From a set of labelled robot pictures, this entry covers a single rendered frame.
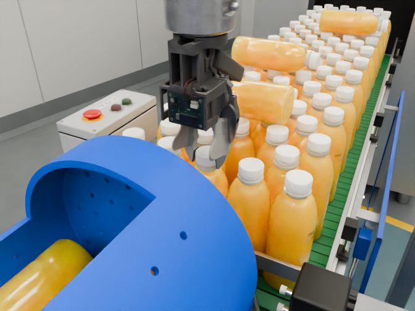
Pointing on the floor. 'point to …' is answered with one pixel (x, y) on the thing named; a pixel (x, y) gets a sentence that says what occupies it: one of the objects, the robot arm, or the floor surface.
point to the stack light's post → (404, 277)
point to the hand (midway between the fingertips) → (207, 155)
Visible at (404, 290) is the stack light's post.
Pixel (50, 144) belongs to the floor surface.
